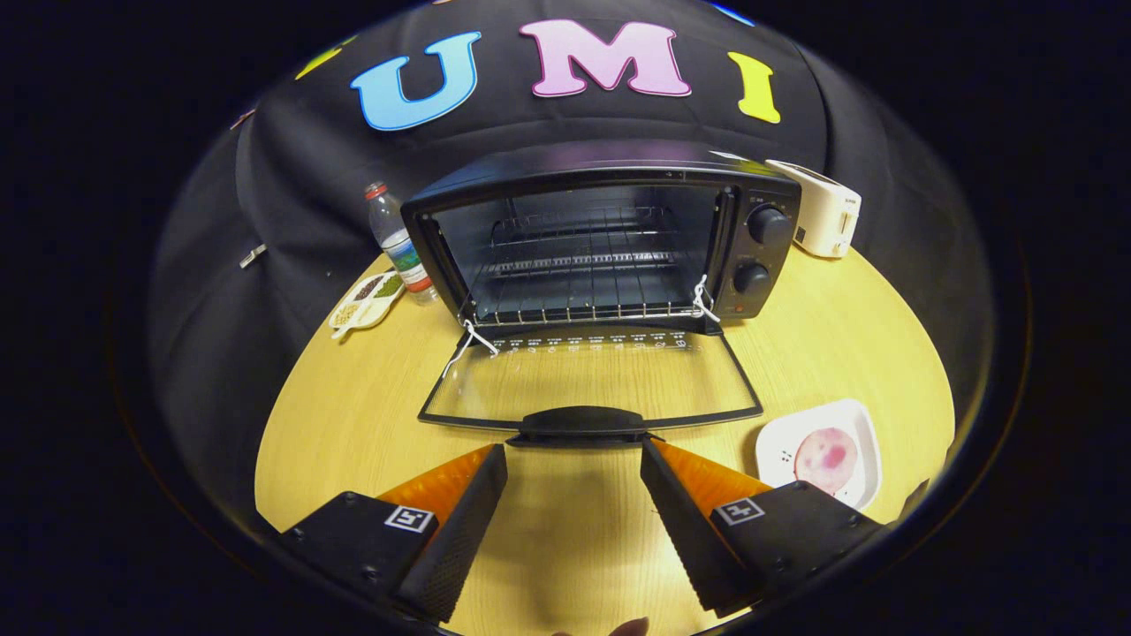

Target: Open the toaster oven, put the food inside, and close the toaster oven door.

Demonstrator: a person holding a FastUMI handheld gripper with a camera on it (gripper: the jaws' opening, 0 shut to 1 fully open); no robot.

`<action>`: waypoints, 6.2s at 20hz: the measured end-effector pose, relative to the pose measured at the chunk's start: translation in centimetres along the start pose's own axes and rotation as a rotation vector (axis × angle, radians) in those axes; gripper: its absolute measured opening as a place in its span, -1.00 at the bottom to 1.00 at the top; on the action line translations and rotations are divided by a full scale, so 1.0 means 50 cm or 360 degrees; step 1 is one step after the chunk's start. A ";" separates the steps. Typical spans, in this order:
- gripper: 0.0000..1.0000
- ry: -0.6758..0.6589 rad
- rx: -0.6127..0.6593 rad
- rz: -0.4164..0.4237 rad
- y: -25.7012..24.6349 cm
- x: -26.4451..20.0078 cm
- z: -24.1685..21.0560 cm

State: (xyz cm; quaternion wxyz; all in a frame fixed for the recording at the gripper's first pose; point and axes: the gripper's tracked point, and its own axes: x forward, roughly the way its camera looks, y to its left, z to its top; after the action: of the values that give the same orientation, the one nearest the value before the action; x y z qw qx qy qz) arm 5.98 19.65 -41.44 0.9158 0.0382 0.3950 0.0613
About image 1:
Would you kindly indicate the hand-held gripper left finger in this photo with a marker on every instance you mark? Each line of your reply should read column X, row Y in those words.
column 459, row 539

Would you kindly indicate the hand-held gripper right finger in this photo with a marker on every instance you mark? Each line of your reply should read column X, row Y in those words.
column 689, row 530

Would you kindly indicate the white square plate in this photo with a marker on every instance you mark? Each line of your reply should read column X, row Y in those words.
column 778, row 450

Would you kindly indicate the pink ham slice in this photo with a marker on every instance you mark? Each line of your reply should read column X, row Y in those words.
column 826, row 459

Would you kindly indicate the black toaster oven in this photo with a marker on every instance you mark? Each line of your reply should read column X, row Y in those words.
column 618, row 172

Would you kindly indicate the white bread toaster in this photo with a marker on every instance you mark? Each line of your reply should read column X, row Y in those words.
column 822, row 212

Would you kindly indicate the white divided snack tray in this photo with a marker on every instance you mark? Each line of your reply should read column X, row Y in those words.
column 362, row 305

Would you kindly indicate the clear plastic water bottle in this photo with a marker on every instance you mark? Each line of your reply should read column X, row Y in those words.
column 402, row 252

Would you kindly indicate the black backdrop cloth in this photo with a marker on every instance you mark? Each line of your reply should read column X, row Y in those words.
column 221, row 309

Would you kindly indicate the white clothes peg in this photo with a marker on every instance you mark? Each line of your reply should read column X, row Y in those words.
column 252, row 256

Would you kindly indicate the pink clothes peg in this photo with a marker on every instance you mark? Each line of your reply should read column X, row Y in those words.
column 243, row 118

